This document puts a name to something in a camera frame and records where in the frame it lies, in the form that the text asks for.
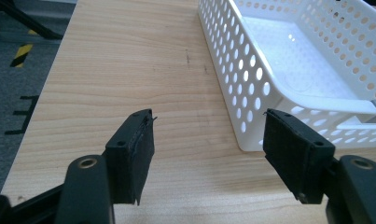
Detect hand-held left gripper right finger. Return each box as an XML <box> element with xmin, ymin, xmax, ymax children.
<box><xmin>262</xmin><ymin>108</ymin><xmax>376</xmax><ymax>224</ymax></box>

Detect black metal stand leg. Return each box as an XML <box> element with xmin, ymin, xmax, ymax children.
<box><xmin>0</xmin><ymin>0</ymin><xmax>63</xmax><ymax>43</ymax></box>

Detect black floor tape marks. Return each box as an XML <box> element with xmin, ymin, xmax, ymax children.
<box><xmin>4</xmin><ymin>94</ymin><xmax>40</xmax><ymax>136</ymax></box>

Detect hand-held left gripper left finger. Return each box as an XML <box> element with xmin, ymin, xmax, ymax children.
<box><xmin>54</xmin><ymin>108</ymin><xmax>156</xmax><ymax>224</ymax></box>

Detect white perforated plastic basket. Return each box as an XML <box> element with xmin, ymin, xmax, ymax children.
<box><xmin>197</xmin><ymin>0</ymin><xmax>376</xmax><ymax>153</ymax></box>

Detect yellow black striped floor tape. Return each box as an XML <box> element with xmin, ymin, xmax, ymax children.
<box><xmin>9</xmin><ymin>29</ymin><xmax>38</xmax><ymax>68</ymax></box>

